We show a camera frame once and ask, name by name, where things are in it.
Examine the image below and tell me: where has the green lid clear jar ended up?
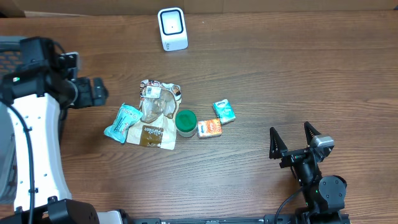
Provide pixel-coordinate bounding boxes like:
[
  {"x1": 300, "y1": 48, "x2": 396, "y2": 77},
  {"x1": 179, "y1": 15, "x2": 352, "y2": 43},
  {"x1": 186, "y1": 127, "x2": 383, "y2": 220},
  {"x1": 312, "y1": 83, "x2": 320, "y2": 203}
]
[{"x1": 175, "y1": 110, "x2": 197, "y2": 138}]

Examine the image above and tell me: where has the white barcode scanner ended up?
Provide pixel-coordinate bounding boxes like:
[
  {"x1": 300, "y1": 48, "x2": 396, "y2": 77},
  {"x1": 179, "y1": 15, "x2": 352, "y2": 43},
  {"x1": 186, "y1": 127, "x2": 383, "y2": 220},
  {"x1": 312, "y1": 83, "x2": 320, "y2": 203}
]
[{"x1": 157, "y1": 7, "x2": 188, "y2": 52}]

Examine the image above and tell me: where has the orange tissue pack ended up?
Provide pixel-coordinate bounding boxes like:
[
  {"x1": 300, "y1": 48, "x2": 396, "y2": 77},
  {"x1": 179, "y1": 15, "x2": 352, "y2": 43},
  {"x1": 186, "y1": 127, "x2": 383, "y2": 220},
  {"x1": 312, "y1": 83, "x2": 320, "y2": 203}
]
[{"x1": 197, "y1": 118, "x2": 222, "y2": 138}]

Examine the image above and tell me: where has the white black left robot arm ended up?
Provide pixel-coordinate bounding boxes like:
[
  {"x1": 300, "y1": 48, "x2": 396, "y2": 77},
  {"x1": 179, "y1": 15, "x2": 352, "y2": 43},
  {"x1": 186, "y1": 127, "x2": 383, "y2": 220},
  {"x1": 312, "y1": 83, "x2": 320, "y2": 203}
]
[{"x1": 1, "y1": 36, "x2": 131, "y2": 224}]

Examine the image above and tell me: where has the brown cardboard backdrop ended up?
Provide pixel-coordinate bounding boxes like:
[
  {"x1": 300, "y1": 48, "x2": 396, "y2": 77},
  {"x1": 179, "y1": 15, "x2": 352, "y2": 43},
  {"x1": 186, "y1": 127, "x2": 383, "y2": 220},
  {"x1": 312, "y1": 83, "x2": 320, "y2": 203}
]
[{"x1": 1, "y1": 0, "x2": 397, "y2": 17}]

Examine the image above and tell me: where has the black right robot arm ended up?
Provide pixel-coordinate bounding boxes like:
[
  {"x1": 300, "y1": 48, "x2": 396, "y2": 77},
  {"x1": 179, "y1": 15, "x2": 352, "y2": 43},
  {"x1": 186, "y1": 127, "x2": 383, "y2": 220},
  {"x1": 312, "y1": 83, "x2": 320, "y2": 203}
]
[{"x1": 264, "y1": 121, "x2": 350, "y2": 224}]

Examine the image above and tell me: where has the teal tissue pack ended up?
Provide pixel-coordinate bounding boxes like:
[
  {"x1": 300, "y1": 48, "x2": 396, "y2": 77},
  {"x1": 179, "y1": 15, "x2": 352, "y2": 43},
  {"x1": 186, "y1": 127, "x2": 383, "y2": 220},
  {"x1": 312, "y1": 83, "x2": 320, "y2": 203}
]
[{"x1": 213, "y1": 99, "x2": 236, "y2": 124}]

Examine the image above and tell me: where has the mint green wipes pack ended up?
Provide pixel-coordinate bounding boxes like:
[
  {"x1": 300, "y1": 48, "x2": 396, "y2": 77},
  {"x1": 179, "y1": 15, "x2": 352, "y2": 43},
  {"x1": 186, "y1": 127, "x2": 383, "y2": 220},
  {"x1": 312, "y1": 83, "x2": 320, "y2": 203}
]
[{"x1": 104, "y1": 103, "x2": 143, "y2": 144}]

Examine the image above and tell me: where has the clear bag bread package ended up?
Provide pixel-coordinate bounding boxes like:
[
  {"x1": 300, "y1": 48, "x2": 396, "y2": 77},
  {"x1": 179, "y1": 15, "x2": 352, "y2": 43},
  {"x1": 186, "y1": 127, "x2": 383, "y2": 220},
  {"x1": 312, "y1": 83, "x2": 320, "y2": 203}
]
[{"x1": 127, "y1": 79, "x2": 182, "y2": 150}]

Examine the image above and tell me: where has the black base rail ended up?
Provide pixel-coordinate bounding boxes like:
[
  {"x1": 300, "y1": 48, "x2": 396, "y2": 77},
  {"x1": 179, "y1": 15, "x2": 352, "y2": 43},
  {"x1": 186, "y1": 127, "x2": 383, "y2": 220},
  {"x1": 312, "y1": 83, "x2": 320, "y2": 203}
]
[{"x1": 129, "y1": 214, "x2": 351, "y2": 224}]

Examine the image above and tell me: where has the dark grey mesh basket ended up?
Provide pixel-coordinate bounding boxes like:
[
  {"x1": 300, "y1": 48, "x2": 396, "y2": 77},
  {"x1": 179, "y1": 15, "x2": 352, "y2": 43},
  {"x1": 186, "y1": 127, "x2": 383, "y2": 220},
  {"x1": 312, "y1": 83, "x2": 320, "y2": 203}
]
[{"x1": 1, "y1": 36, "x2": 25, "y2": 204}]

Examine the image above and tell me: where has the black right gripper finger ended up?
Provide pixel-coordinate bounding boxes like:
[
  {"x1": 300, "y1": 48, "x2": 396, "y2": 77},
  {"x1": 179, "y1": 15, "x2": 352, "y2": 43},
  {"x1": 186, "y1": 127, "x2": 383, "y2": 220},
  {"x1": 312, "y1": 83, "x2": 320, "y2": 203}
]
[
  {"x1": 269, "y1": 127, "x2": 288, "y2": 159},
  {"x1": 304, "y1": 121, "x2": 321, "y2": 145}
]

